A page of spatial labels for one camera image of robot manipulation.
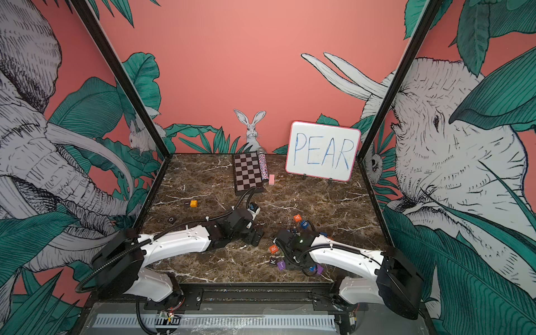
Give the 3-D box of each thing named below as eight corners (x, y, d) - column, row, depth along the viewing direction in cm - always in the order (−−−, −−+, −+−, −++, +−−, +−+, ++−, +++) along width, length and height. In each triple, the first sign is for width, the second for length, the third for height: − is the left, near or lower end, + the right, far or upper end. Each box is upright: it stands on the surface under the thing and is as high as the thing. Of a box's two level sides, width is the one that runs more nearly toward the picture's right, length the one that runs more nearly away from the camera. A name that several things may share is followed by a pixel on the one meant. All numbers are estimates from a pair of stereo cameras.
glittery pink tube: (262, 184, 109) (261, 181, 106) (257, 151, 124) (257, 148, 122) (272, 183, 109) (272, 179, 107) (266, 150, 125) (266, 147, 123)
